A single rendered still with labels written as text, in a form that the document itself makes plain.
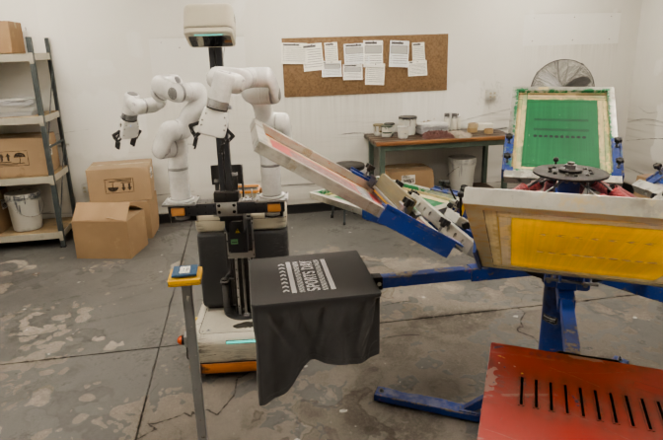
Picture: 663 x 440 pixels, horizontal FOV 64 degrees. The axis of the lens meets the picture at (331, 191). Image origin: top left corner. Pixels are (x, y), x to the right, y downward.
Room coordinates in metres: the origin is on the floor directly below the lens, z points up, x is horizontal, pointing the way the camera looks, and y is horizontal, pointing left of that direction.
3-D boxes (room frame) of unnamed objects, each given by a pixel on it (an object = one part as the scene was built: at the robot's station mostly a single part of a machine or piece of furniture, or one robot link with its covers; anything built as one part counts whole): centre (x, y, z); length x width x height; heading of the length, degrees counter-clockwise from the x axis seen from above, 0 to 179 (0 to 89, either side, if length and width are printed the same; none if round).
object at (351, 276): (1.99, 0.09, 0.95); 0.48 x 0.44 x 0.01; 99
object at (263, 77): (2.29, 0.29, 1.68); 0.21 x 0.15 x 0.16; 171
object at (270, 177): (2.53, 0.29, 1.21); 0.16 x 0.13 x 0.15; 3
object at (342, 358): (1.79, 0.06, 0.74); 0.46 x 0.04 x 0.42; 99
